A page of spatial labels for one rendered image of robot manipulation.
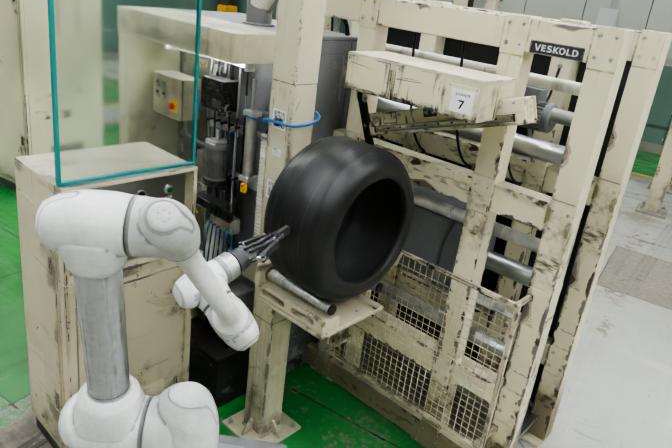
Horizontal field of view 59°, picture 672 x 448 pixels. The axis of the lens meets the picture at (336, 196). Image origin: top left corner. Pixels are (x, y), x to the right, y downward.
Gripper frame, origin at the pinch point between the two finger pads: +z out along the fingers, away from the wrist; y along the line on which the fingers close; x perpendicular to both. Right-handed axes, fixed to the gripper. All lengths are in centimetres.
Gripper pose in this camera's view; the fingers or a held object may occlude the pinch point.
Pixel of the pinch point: (280, 233)
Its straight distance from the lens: 199.2
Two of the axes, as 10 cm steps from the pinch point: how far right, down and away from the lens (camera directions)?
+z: 6.8, -4.2, 6.1
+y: -7.3, -3.1, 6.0
